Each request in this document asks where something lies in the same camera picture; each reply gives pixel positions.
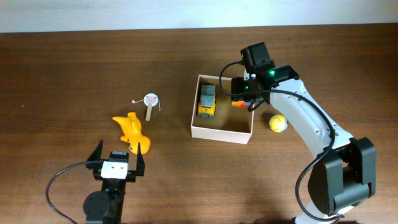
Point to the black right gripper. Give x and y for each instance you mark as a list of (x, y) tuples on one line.
[(236, 86)]

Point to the colourful puzzle cube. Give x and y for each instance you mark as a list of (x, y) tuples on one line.
[(241, 104)]

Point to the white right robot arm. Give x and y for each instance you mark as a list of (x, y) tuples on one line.
[(342, 174)]

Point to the yellow grey toy truck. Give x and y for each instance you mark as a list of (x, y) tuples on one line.
[(207, 103)]

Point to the pig face rattle drum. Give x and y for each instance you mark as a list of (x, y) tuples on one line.
[(150, 100)]

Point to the yellow ball toy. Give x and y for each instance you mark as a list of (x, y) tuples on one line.
[(278, 123)]

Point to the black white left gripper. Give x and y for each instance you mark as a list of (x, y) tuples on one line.
[(94, 160)]

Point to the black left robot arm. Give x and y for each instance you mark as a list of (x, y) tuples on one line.
[(106, 205)]

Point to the orange rubber dolphin toy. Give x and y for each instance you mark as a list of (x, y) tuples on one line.
[(132, 133)]

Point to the pink cardboard box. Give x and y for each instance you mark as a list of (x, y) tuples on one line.
[(230, 124)]

